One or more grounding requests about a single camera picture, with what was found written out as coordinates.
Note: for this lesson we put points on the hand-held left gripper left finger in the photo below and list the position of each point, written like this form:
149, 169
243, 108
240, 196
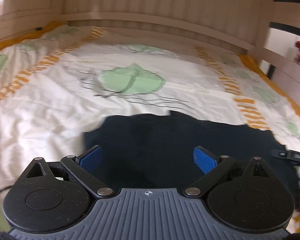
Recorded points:
91, 157

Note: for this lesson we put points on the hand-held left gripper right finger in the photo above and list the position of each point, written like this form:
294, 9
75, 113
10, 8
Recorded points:
203, 158

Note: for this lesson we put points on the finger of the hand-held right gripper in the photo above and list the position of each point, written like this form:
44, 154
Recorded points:
290, 155

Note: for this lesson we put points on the dark navy hoodie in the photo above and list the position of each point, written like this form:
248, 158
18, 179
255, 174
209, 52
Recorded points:
152, 140

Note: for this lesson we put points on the white printed bed cover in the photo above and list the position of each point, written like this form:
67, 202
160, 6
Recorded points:
65, 92

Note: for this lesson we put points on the small black clip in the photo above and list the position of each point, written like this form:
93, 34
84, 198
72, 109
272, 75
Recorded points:
37, 28

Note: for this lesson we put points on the pale wooden bed frame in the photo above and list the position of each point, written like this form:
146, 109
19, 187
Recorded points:
152, 2

